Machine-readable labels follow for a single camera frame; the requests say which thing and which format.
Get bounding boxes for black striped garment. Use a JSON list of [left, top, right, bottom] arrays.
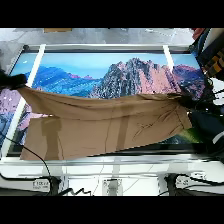
[[195, 28, 224, 82]]

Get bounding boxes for black cable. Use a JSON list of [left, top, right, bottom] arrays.
[[176, 173, 224, 187], [59, 187, 94, 197], [0, 131, 53, 179]]

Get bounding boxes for dark blue garment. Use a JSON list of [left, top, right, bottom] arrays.
[[187, 109, 224, 162]]

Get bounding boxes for red garment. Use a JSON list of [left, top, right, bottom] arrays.
[[191, 28, 206, 39]]

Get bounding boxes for brown trousers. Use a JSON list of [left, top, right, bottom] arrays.
[[17, 85, 194, 162]]

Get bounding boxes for silver frame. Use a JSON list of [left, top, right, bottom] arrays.
[[0, 152, 224, 197]]

